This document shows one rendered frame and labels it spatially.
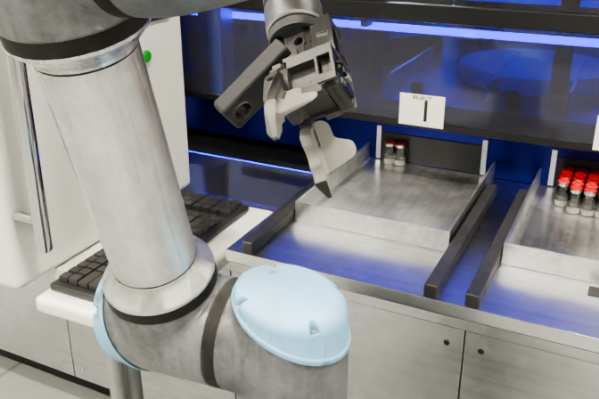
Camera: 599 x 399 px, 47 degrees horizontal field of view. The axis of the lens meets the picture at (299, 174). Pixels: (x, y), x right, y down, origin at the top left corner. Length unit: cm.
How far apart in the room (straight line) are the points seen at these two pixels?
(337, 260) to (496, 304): 24
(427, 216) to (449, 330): 35
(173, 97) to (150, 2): 96
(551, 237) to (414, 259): 24
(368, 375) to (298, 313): 95
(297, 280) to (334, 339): 8
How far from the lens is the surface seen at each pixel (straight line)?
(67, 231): 124
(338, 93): 80
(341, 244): 109
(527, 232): 118
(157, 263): 67
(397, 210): 120
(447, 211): 122
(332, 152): 84
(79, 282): 114
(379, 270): 102
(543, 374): 147
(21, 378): 240
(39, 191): 108
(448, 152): 139
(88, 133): 58
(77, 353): 213
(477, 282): 97
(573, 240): 117
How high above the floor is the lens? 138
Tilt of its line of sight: 21 degrees down
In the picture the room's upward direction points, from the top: straight up
